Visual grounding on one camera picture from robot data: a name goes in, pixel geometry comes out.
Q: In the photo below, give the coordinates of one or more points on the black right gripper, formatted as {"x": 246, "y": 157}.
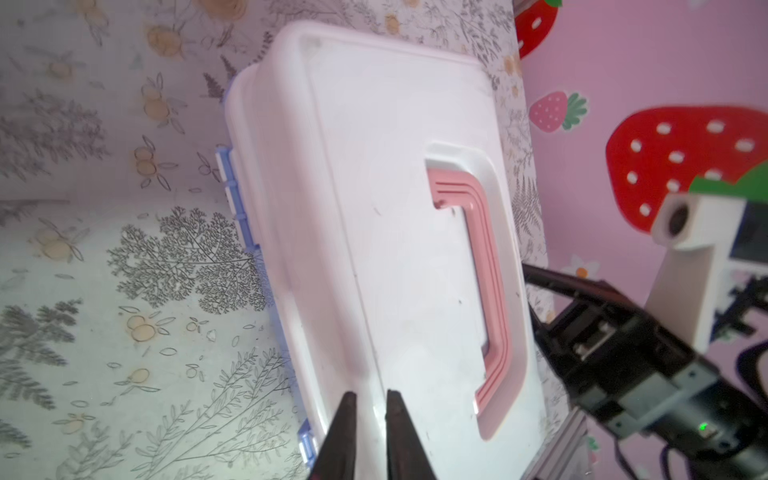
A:
{"x": 633, "y": 377}

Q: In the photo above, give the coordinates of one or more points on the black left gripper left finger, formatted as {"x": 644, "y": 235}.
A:
{"x": 336, "y": 459}

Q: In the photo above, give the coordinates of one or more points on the white lid blue tool box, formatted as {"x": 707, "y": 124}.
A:
{"x": 368, "y": 174}

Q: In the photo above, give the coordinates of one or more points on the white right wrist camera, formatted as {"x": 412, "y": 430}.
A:
{"x": 707, "y": 238}

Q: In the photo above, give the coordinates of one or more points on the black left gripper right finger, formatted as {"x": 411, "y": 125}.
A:
{"x": 406, "y": 457}

